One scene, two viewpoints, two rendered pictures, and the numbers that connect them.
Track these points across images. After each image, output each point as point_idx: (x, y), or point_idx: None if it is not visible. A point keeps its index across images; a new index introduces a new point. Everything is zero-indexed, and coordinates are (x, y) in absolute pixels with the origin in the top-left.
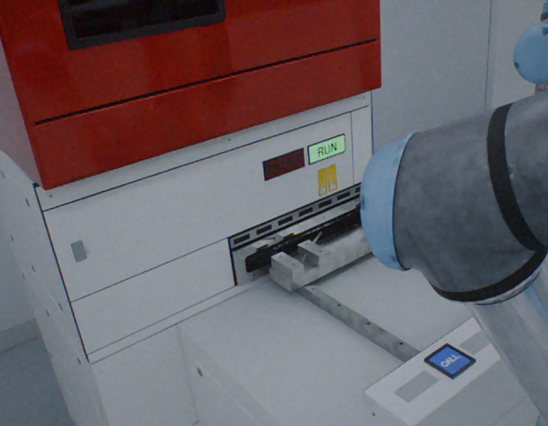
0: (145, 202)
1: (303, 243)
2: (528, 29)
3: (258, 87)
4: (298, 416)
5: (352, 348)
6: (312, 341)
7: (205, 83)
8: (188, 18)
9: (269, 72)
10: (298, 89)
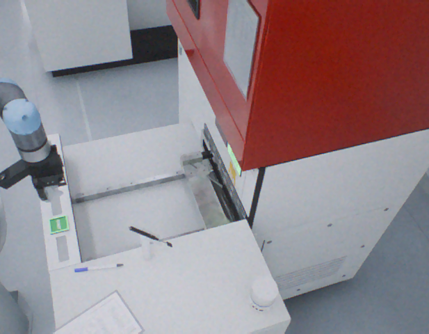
0: None
1: (206, 169)
2: (12, 83)
3: (202, 70)
4: (100, 145)
5: (127, 177)
6: (143, 165)
7: (192, 39)
8: (193, 2)
9: (206, 70)
10: (213, 98)
